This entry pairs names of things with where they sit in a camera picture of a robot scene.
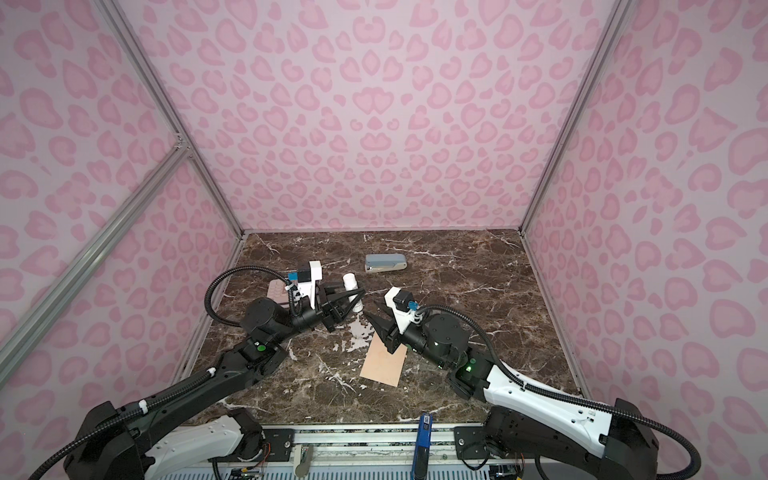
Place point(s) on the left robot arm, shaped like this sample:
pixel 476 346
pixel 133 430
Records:
pixel 145 439

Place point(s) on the blue tool on rail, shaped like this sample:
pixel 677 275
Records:
pixel 420 463

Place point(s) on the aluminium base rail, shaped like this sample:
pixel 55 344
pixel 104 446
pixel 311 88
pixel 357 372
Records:
pixel 372 447

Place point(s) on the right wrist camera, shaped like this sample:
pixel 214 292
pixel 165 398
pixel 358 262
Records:
pixel 403 306

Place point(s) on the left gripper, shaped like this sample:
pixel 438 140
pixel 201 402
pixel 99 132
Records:
pixel 329 311

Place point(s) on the white glue stick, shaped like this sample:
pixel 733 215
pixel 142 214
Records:
pixel 350 283

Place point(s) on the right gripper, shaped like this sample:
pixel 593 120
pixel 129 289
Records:
pixel 387 333

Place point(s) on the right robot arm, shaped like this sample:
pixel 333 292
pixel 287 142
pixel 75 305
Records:
pixel 605 441

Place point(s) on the pink calculator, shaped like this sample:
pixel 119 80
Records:
pixel 277 292

